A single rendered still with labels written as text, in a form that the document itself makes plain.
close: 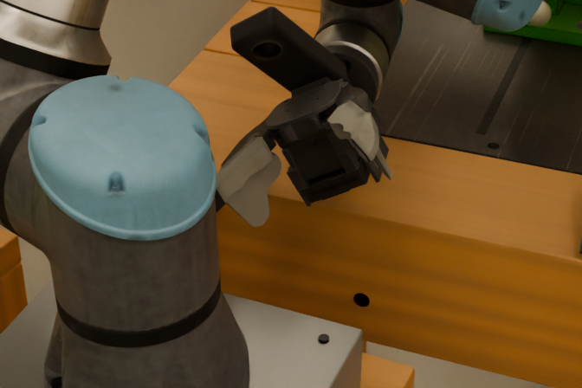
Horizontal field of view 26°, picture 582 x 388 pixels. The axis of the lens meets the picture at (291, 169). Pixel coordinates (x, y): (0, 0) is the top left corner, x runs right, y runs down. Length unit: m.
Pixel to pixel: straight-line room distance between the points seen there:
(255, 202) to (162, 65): 2.27
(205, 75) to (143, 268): 0.62
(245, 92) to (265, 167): 0.34
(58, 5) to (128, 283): 0.20
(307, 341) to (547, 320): 0.27
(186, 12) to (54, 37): 2.70
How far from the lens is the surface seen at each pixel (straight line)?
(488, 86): 1.36
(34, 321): 1.03
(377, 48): 1.15
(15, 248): 1.34
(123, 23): 3.53
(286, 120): 1.04
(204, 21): 3.53
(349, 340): 0.98
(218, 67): 1.43
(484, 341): 1.19
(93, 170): 0.79
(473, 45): 1.44
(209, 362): 0.89
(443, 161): 1.23
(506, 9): 1.07
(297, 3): 1.57
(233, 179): 1.02
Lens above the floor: 1.55
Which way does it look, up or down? 33 degrees down
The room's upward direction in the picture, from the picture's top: straight up
